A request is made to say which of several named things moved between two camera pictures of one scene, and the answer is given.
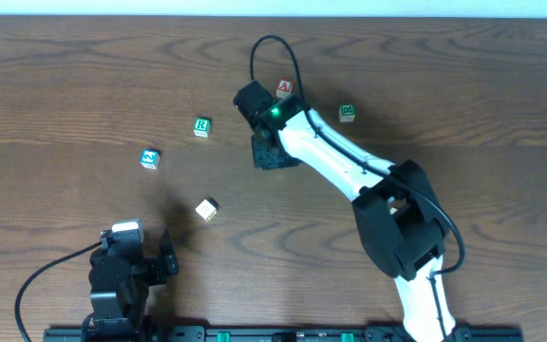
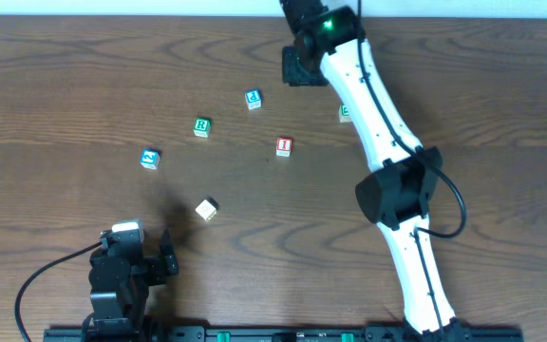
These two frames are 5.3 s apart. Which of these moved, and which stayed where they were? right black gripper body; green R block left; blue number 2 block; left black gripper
Moved: right black gripper body
Stayed: blue number 2 block; left black gripper; green R block left
